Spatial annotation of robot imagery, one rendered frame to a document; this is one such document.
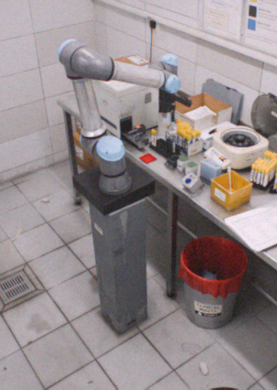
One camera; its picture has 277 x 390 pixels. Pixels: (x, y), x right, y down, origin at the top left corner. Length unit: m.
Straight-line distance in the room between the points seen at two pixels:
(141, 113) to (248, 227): 0.99
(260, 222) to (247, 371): 0.90
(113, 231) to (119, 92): 0.77
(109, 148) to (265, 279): 1.20
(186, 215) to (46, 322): 1.10
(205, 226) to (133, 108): 0.89
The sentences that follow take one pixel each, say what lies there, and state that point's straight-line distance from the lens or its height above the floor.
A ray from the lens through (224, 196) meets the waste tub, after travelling 2.07.
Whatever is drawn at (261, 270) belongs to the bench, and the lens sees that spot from 2.70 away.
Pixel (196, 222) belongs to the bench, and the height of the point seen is 0.27.
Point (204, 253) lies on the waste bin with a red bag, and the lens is 2.64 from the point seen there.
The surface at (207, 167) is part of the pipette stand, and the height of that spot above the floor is 0.96.
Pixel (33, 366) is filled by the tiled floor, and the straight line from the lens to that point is 2.65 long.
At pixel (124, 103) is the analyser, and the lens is 2.53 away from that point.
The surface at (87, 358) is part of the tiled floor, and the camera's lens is 2.62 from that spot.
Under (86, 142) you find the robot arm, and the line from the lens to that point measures 2.08.
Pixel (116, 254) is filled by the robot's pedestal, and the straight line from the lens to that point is 2.23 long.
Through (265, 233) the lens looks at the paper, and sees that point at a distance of 1.98.
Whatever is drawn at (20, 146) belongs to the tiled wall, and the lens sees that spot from 3.90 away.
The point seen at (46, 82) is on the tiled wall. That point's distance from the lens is 3.79.
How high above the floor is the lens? 2.17
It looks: 37 degrees down
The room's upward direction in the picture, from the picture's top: 2 degrees counter-clockwise
